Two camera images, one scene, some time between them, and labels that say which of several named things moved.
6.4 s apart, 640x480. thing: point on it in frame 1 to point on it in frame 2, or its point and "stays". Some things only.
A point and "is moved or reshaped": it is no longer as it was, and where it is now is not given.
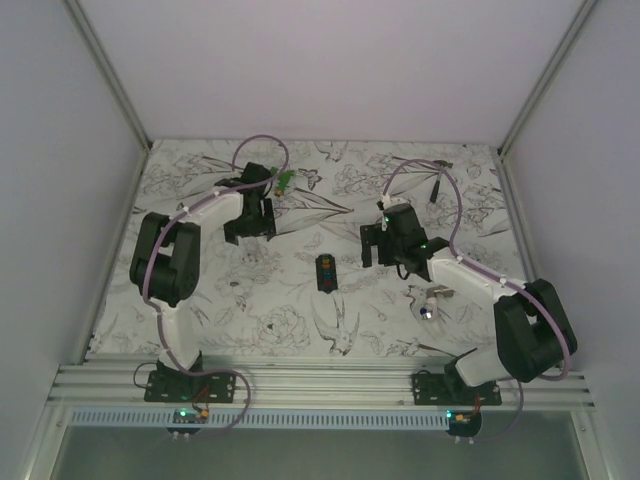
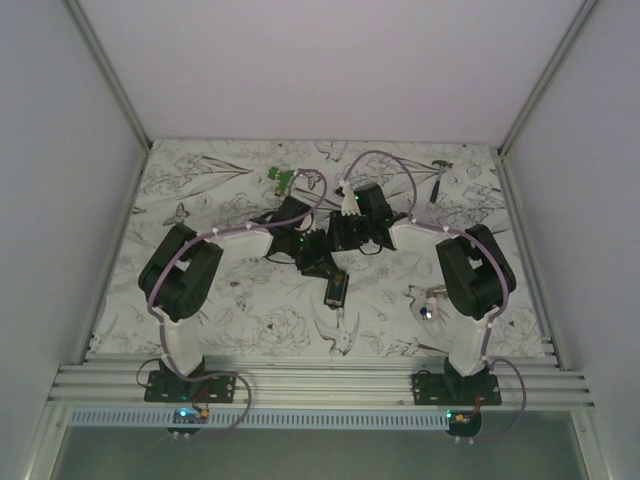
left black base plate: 176,386 stays
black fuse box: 326,274 is moved or reshaped
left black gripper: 266,226 to 320,262
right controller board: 463,423 stays
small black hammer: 441,163 stays
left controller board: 188,416 stays
